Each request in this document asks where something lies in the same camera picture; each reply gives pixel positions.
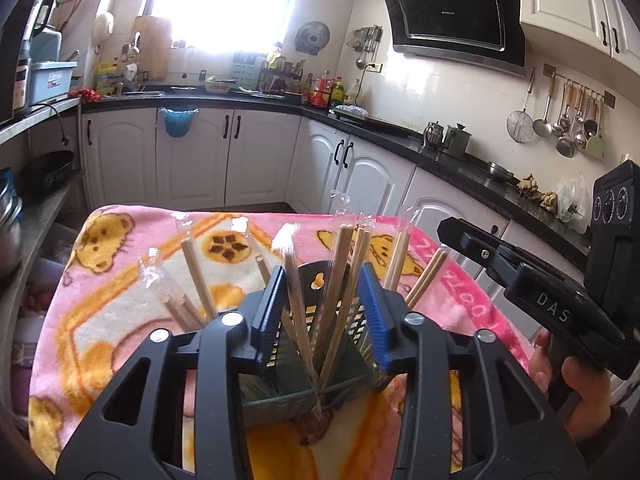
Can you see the white upper cabinet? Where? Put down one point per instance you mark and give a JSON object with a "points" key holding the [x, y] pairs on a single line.
{"points": [[602, 26]]}

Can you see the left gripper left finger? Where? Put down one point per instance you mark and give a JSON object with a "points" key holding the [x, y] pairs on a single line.
{"points": [[174, 410]]}

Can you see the stacked steel pots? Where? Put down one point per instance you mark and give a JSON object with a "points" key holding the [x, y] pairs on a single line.
{"points": [[10, 228]]}

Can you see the wrapped chopsticks in basket right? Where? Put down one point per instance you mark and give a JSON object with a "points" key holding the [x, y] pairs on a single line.
{"points": [[283, 242]]}

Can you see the round wall vent fan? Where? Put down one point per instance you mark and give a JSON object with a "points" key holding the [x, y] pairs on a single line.
{"points": [[312, 37]]}

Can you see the wrapped chopsticks on blanket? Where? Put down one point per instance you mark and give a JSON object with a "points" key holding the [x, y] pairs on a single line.
{"points": [[406, 222], [427, 277]]}

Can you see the blue hanging trash bin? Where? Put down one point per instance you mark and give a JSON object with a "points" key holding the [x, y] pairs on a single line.
{"points": [[178, 122]]}

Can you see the hanging wire strainer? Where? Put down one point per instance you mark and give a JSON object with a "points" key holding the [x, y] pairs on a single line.
{"points": [[519, 124]]}

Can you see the chopstick pair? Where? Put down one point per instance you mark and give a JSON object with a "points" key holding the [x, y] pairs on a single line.
{"points": [[350, 236]]}

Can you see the steel kettle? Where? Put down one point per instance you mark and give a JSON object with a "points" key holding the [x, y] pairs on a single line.
{"points": [[433, 135]]}

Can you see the wrapped chopsticks in basket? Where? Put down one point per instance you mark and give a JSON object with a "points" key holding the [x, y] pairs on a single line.
{"points": [[283, 242], [195, 269]]}

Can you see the pink cartoon blanket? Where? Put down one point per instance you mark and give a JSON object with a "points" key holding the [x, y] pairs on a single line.
{"points": [[127, 276]]}

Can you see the person's right hand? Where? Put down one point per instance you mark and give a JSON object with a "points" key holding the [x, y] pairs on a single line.
{"points": [[594, 388]]}

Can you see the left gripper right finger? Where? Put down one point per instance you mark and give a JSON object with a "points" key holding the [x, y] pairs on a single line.
{"points": [[471, 411]]}

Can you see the black wok on shelf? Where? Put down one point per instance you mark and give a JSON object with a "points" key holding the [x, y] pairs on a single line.
{"points": [[46, 173]]}

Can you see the wrapped chopsticks in basket left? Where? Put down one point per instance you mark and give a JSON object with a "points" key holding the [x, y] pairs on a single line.
{"points": [[195, 269]]}

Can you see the red sauce bottle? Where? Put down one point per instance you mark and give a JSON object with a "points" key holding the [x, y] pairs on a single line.
{"points": [[320, 97]]}

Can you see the black range hood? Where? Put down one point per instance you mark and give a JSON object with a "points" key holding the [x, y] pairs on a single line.
{"points": [[485, 33]]}

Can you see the blue plastic storage box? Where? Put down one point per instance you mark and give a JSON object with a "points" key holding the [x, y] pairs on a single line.
{"points": [[49, 80]]}

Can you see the black microwave oven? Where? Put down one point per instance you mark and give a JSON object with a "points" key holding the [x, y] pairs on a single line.
{"points": [[17, 29]]}

